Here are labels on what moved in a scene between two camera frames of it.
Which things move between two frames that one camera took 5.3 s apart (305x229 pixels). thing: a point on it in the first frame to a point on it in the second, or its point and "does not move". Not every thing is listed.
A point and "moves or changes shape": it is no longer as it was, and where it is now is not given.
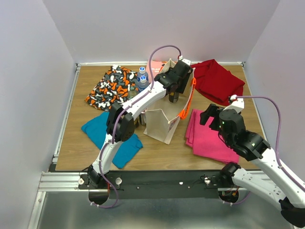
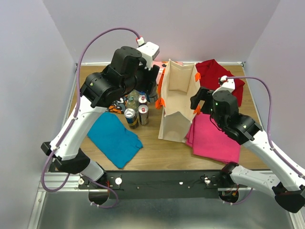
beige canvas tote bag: x=162 y=119 moves or changes shape
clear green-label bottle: x=132 y=92 does not move
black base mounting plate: x=158 y=184 does not move
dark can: x=173 y=97 moves or changes shape
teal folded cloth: x=96 y=129 does not move
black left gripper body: x=182 y=84 to x=140 y=81
